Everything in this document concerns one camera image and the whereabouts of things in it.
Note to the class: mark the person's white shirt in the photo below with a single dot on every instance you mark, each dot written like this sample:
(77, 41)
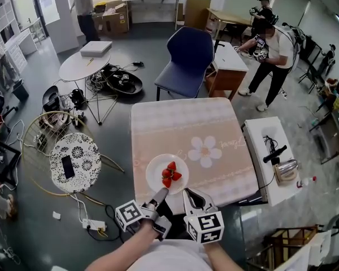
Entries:
(169, 257)

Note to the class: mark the black trash bin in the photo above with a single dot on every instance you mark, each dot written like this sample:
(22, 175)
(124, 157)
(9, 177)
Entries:
(20, 90)

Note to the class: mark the white power strip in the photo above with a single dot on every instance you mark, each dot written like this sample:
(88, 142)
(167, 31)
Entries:
(285, 95)
(93, 224)

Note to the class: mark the grey chair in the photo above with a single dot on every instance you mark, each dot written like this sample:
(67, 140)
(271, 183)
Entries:
(336, 222)

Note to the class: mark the light wooden desk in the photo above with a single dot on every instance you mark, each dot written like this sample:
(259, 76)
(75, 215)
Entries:
(231, 17)

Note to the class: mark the wooden cabinet with white top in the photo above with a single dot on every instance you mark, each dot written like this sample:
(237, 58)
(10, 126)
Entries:
(231, 61)

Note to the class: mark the white paper scrap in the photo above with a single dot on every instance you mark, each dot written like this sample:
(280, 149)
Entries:
(56, 215)

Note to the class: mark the person's left forearm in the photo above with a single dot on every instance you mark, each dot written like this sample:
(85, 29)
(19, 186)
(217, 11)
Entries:
(121, 253)

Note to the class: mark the flat cardboard sheet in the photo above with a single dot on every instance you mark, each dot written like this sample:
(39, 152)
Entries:
(197, 11)

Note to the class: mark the silver toaster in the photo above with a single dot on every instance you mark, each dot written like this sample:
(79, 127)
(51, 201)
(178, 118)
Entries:
(286, 172)

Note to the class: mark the black faucet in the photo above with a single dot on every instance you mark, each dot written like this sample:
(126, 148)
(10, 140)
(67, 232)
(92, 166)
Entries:
(274, 154)
(218, 44)

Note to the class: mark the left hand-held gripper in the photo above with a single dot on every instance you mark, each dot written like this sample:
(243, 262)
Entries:
(130, 214)

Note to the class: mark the red strawberry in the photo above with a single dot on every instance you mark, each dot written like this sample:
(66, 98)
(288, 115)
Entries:
(177, 175)
(167, 182)
(171, 165)
(166, 173)

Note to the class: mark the white shelf cabinet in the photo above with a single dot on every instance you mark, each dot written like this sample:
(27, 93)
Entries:
(17, 49)

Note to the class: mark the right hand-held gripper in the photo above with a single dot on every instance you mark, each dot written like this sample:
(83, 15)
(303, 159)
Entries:
(206, 227)

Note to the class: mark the table with checked cloth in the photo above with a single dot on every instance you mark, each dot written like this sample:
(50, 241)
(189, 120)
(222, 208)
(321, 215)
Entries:
(164, 128)

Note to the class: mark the flat white box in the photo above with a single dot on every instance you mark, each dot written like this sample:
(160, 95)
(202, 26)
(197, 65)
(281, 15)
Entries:
(96, 48)

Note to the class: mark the blue chair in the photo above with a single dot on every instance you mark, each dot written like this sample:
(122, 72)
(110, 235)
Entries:
(186, 55)

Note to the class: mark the pile of black equipment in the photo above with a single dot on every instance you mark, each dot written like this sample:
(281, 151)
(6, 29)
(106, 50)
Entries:
(121, 80)

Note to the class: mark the white round plate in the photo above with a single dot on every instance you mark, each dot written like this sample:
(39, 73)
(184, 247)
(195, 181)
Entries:
(155, 168)

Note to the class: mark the black white floral seat cushion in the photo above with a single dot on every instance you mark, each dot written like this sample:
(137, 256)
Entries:
(84, 162)

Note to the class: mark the dark metal desk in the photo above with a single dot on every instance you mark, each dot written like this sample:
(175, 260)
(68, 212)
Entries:
(330, 140)

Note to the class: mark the glass entrance door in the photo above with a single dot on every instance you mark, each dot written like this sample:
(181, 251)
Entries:
(25, 4)

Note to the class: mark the yellow pencil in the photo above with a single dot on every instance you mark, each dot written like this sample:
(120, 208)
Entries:
(90, 62)

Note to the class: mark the clear bottle with red cap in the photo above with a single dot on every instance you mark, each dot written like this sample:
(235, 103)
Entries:
(305, 182)

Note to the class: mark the large open cardboard box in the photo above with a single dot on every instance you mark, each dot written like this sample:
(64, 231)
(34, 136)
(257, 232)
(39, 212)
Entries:
(113, 21)

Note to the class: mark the dark wooden frame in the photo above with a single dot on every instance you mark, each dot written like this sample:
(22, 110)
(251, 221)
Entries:
(293, 230)

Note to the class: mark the person's right forearm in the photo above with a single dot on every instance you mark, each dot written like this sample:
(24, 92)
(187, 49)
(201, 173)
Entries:
(223, 258)

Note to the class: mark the black phone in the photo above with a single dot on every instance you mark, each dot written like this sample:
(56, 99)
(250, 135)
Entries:
(68, 167)

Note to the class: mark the round white side table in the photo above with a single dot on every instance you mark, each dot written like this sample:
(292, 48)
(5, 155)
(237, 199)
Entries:
(76, 68)

